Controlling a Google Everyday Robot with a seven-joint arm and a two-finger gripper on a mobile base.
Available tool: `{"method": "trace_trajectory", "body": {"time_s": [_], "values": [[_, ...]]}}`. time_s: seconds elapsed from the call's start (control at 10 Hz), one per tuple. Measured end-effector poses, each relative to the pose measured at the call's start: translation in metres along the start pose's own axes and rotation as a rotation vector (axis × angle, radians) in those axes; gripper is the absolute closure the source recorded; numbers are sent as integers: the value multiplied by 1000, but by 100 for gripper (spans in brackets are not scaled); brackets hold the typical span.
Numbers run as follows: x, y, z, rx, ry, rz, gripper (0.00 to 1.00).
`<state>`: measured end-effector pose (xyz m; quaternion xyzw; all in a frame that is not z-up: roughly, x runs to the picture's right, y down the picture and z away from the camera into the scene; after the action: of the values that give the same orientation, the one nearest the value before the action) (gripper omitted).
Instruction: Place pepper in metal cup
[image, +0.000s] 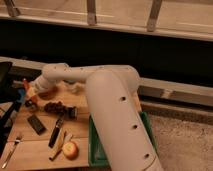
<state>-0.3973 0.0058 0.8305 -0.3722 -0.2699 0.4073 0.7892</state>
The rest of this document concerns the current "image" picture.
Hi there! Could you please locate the green plastic bin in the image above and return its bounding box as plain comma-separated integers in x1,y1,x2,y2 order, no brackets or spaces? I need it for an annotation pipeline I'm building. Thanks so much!
88,112,157,168

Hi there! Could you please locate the black rectangular block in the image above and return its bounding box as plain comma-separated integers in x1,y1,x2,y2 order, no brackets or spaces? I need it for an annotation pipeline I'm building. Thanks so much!
27,115,46,135

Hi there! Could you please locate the metal cup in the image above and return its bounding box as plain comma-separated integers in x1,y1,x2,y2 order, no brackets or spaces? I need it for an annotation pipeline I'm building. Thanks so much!
68,107,77,119

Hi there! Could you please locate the silver metal fork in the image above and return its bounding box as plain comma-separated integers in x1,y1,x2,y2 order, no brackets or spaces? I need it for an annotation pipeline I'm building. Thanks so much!
1,134,23,169

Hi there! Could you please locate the bunch of dark grapes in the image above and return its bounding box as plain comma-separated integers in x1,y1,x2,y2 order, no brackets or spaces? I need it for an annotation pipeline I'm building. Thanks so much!
44,102,67,114

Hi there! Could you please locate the black chair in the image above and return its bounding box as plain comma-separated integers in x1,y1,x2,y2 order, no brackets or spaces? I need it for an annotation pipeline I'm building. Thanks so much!
0,62,21,157

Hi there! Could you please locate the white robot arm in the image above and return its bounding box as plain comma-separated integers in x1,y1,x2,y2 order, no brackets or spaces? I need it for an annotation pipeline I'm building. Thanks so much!
26,63,164,171

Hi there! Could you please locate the yellow red apple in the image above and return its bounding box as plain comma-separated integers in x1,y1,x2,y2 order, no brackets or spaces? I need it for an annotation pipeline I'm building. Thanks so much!
62,141,78,159

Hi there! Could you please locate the black handled knife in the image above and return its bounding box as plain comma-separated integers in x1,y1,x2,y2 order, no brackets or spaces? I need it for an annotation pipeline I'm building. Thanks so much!
48,118,63,148

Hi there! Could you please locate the wooden cutting board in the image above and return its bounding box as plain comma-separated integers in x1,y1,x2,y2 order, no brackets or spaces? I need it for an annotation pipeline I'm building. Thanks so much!
0,82,89,171

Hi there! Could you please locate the white and orange gripper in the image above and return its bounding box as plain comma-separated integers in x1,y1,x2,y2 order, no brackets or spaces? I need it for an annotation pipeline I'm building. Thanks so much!
22,79,38,110

